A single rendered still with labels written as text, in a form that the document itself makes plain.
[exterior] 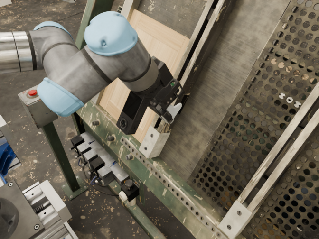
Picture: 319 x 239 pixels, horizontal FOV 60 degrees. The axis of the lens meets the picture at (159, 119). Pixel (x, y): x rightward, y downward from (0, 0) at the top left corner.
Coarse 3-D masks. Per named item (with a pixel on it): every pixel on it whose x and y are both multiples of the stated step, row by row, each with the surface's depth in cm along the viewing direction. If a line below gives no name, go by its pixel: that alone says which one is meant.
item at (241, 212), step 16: (304, 112) 75; (288, 128) 78; (304, 128) 76; (288, 144) 82; (304, 144) 79; (272, 160) 81; (288, 160) 79; (256, 176) 85; (272, 176) 81; (256, 192) 88; (240, 208) 88; (256, 208) 88; (224, 224) 92; (240, 224) 88
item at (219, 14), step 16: (208, 0) 92; (224, 0) 89; (208, 16) 93; (224, 16) 93; (208, 32) 93; (192, 48) 98; (208, 48) 98; (192, 64) 97; (192, 80) 102; (160, 128) 108; (144, 144) 114; (160, 144) 113
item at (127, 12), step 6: (126, 0) 121; (132, 0) 118; (138, 0) 120; (126, 6) 121; (132, 6) 120; (126, 12) 121; (132, 12) 122; (126, 18) 121; (102, 90) 136; (96, 96) 137; (96, 102) 138
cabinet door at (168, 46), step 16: (144, 16) 117; (144, 32) 118; (160, 32) 112; (176, 32) 108; (160, 48) 113; (176, 48) 108; (176, 64) 108; (112, 96) 133; (112, 112) 133; (144, 128) 120
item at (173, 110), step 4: (180, 104) 69; (168, 108) 66; (172, 108) 67; (176, 108) 69; (180, 108) 70; (172, 112) 69; (176, 112) 70; (172, 116) 70; (164, 120) 71; (172, 120) 69
